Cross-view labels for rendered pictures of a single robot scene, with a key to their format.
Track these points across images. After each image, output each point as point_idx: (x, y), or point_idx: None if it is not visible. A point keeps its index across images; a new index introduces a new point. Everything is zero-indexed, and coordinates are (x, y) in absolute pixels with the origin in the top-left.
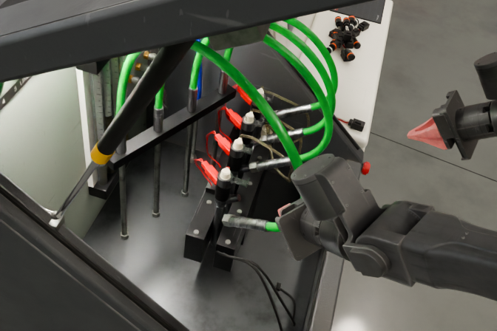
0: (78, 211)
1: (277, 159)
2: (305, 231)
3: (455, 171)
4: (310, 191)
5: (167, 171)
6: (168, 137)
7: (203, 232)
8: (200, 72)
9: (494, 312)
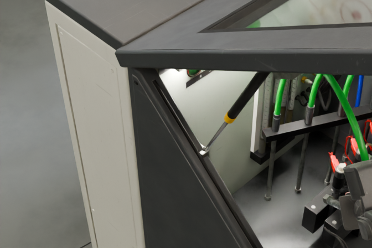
0: (237, 166)
1: None
2: (354, 210)
3: None
4: (349, 178)
5: (320, 161)
6: (314, 130)
7: (318, 209)
8: (360, 88)
9: None
